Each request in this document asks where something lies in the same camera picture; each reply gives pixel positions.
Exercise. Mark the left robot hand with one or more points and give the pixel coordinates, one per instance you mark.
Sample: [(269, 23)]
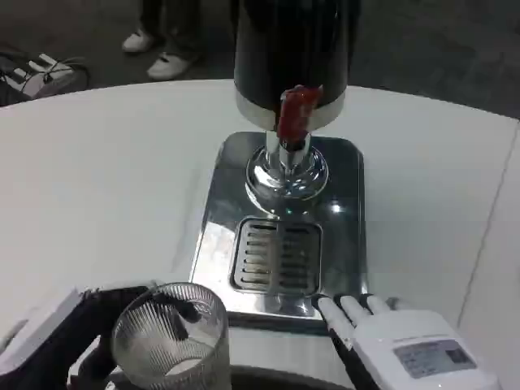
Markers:
[(73, 321)]

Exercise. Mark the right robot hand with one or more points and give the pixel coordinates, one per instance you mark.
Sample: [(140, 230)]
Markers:
[(406, 341)]

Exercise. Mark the clear ribbed glass cup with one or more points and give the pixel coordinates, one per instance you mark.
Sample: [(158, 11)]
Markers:
[(172, 339)]

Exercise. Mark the person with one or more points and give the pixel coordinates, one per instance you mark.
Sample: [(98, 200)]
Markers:
[(162, 36)]

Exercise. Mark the black drink dispenser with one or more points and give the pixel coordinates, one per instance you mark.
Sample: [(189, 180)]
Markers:
[(290, 61)]

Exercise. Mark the steel drip tray base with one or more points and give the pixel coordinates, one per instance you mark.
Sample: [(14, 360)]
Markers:
[(284, 227)]

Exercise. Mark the slotted drip grid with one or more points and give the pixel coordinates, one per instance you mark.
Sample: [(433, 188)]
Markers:
[(276, 256)]

